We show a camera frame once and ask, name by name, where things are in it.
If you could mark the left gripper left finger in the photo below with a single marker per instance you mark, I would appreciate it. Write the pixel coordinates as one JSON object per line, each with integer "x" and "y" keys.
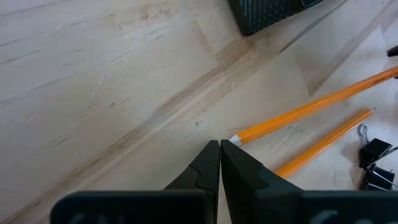
{"x": 205, "y": 174}

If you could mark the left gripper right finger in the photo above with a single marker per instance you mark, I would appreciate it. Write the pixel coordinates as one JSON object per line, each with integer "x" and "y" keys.
{"x": 242, "y": 177}

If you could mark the orange pencil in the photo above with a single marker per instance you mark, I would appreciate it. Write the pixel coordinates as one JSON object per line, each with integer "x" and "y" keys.
{"x": 311, "y": 107}
{"x": 323, "y": 144}

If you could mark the black binder clip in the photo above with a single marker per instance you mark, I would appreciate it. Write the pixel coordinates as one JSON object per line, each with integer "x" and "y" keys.
{"x": 379, "y": 179}
{"x": 374, "y": 151}

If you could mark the black mesh desk organizer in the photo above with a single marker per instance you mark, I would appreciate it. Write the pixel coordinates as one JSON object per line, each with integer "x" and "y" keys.
{"x": 264, "y": 15}

